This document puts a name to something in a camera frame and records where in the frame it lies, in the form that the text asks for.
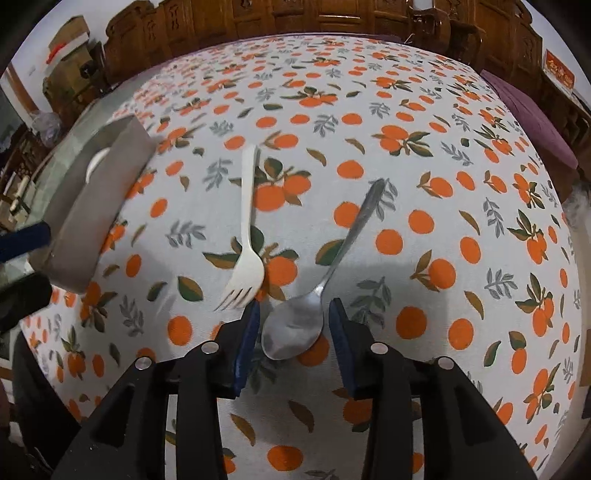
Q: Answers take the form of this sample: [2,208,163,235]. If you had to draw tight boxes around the wooden chair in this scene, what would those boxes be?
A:
[409,7,483,70]

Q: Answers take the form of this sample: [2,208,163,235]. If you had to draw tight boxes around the metal spoon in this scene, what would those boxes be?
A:
[261,179,386,361]

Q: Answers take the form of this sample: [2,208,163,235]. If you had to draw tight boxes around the wooden armchair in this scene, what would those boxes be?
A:
[540,74,591,155]

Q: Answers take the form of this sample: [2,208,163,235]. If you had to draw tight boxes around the orange print tablecloth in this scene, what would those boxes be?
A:
[21,34,585,480]

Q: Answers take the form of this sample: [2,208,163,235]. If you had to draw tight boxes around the red wall sign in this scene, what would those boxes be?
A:
[542,48,575,90]

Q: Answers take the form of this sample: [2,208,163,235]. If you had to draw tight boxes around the white plastic bag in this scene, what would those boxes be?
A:
[566,187,591,232]

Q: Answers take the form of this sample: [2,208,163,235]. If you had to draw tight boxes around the stacked cardboard boxes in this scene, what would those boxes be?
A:
[44,16,105,116]

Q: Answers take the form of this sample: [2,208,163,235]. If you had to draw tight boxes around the purple seat cushion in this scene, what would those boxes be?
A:
[480,69,580,172]

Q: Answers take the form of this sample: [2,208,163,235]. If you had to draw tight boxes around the clear plastic bag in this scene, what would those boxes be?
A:
[32,111,62,148]

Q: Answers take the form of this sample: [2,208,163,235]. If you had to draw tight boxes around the white plastic fork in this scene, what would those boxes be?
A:
[213,144,265,312]

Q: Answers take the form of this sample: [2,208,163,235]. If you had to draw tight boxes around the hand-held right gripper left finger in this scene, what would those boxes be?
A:
[51,299,262,480]

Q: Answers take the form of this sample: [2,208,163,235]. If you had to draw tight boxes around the short carved wooden bench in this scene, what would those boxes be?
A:
[475,0,543,88]

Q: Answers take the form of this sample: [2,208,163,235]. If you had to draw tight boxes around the rectangular metal tray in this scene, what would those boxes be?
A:
[28,115,157,295]

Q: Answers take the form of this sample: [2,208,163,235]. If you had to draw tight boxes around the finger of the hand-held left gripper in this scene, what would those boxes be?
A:
[0,273,53,333]
[0,222,51,264]

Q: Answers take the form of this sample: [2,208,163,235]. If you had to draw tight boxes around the long carved wooden bench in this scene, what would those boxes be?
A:
[104,0,416,84]

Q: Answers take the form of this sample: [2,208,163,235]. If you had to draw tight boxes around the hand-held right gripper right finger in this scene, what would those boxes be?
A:
[328,298,539,480]

